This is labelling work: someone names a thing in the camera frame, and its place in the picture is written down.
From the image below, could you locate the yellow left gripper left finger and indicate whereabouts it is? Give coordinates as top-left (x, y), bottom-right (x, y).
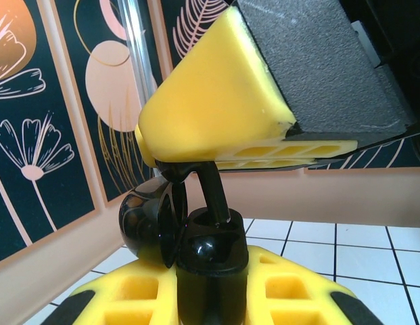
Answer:
top-left (43, 258), bottom-right (179, 325)

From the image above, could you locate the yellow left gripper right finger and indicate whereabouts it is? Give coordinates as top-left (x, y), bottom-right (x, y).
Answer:
top-left (245, 246), bottom-right (376, 325)

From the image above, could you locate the black round charging case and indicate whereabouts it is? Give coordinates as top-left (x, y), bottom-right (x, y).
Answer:
top-left (118, 179), bottom-right (250, 325)

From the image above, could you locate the aluminium corner post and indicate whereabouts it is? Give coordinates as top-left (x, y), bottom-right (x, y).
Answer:
top-left (117, 0), bottom-right (163, 112)

